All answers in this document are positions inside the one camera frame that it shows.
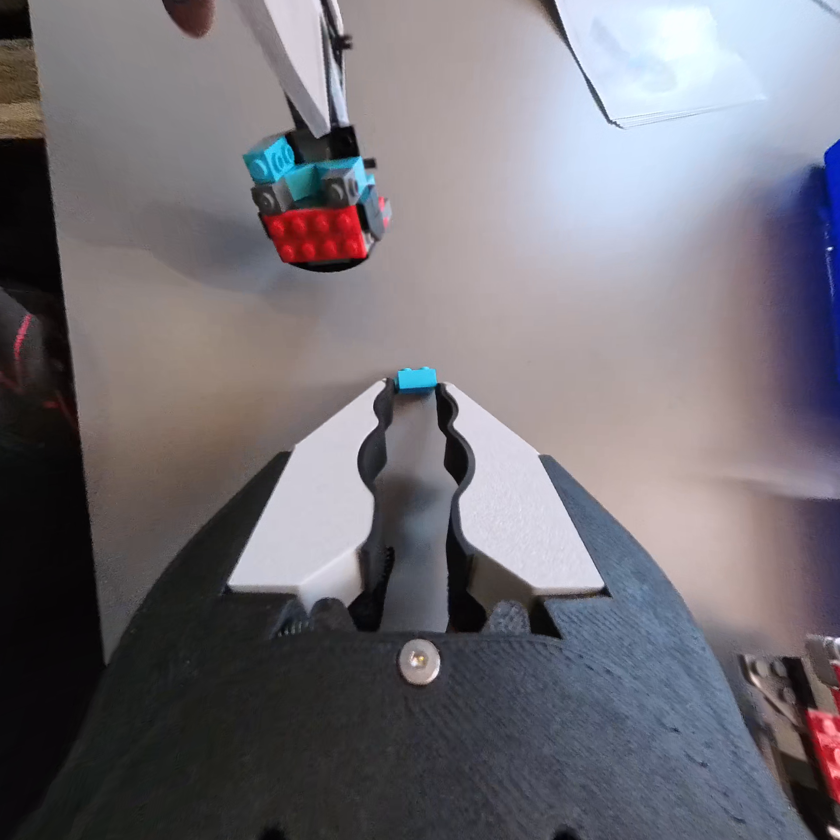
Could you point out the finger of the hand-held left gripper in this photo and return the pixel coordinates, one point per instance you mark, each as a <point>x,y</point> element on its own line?
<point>336,59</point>
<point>289,59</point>

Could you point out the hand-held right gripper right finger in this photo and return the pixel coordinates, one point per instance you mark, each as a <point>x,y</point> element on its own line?
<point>518,518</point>

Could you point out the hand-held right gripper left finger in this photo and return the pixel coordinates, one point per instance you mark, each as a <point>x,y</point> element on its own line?
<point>308,518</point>

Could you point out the small turquoise toy brick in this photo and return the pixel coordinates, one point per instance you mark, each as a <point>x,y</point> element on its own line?
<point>416,382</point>

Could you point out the red turquoise grey brick model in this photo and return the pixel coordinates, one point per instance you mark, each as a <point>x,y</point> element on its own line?
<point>315,229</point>

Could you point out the white desk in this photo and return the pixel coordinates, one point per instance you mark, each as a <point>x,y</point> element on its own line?
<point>525,262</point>

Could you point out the person's left hand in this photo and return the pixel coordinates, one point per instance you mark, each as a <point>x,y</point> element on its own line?
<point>187,16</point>

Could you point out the brick instruction booklet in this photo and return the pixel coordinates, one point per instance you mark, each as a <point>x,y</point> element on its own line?
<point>656,59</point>

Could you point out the black red printed garment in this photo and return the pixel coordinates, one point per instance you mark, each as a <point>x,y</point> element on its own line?
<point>26,348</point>

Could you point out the grey red brick assembly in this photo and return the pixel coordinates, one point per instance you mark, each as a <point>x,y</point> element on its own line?
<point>804,709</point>

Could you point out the blue box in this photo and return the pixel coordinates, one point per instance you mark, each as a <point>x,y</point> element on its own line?
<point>814,282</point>

